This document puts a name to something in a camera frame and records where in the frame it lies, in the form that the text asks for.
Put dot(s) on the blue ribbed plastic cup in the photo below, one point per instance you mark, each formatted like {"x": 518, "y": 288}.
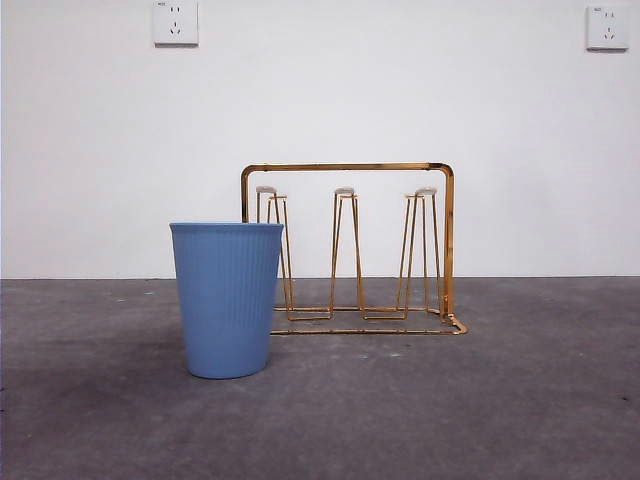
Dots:
{"x": 227, "y": 300}

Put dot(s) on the white wall socket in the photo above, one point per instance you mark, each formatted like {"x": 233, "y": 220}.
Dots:
{"x": 607, "y": 30}
{"x": 176, "y": 25}

